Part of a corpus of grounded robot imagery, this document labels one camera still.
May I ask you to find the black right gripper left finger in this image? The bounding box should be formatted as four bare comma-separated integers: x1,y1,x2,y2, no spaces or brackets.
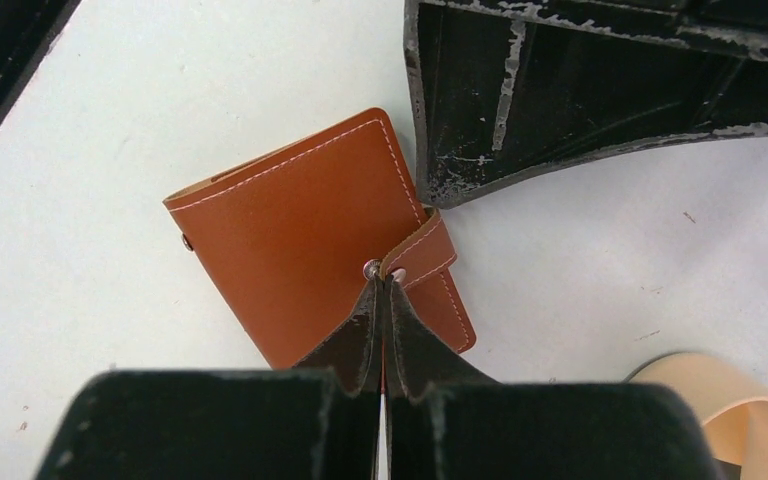
37,279,384,479

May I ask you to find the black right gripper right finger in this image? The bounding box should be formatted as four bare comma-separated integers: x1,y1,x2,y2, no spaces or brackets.
383,278,723,479

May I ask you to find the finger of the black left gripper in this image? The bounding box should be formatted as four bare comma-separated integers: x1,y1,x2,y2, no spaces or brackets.
403,0,768,209

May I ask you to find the brown leather card holder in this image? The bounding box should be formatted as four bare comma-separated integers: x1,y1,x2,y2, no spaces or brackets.
164,108,476,369

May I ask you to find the beige oval card tray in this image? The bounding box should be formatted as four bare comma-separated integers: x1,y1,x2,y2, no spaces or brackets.
629,352,768,479

